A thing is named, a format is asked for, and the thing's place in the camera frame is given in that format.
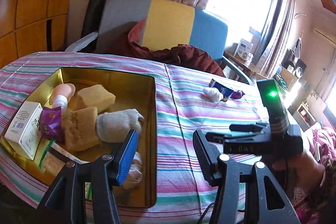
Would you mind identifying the purple snack packet in tin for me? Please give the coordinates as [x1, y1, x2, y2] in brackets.
[39, 107, 65, 144]

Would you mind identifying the wooden wardrobe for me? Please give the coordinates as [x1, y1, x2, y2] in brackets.
[1, 0, 70, 67]

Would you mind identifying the dark red jacket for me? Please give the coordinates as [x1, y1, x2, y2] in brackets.
[105, 19, 224, 77]

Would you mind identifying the green edged cracker packet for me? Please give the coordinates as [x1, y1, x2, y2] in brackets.
[38, 139, 88, 177]

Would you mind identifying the grey yellow blue chair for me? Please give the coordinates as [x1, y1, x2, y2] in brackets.
[66, 0, 252, 85]

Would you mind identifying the black rolled mat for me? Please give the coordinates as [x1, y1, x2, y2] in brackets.
[81, 0, 106, 38]

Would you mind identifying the purple snack packet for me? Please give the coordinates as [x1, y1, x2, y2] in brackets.
[39, 107, 65, 144]
[231, 90, 245, 100]

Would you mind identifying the white cardboard box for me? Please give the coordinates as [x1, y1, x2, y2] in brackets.
[5, 101, 43, 160]

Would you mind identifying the striped pink green tablecloth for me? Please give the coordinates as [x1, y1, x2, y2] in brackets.
[1, 52, 267, 223]

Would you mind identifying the yellow sponge upper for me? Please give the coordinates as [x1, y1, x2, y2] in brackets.
[75, 85, 116, 113]

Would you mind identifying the rolled grey white sock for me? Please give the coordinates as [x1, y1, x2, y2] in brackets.
[96, 109, 145, 143]

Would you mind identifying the gold metal tin box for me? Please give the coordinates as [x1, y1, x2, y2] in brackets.
[1, 67, 157, 208]

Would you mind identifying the yellow sponge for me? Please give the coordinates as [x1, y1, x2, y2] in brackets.
[75, 85, 116, 113]
[62, 107, 101, 153]

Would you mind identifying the wooden desk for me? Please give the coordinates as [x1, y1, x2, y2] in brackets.
[224, 52, 267, 82]

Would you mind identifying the pink white bottle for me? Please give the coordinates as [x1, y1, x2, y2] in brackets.
[49, 84, 76, 118]

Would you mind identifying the white product box on desk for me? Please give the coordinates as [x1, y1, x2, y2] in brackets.
[235, 39, 253, 60]

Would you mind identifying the white sock ball in tin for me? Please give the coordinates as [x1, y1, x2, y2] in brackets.
[122, 152, 143, 189]

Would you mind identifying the yellow sponge lower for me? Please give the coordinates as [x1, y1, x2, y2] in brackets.
[62, 107, 101, 153]

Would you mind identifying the blue Tempo tissue pack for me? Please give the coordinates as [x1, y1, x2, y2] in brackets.
[209, 79, 234, 102]

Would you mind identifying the white plastic wad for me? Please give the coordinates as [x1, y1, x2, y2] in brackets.
[203, 87, 224, 102]

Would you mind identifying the person's right hand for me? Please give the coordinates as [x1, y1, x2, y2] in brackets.
[272, 150, 325, 191]

